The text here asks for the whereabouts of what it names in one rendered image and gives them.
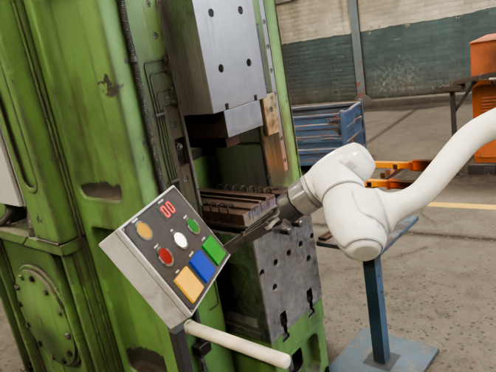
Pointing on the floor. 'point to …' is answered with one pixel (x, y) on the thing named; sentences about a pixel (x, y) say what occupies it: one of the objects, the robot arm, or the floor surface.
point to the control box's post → (180, 348)
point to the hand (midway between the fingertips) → (237, 243)
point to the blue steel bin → (328, 129)
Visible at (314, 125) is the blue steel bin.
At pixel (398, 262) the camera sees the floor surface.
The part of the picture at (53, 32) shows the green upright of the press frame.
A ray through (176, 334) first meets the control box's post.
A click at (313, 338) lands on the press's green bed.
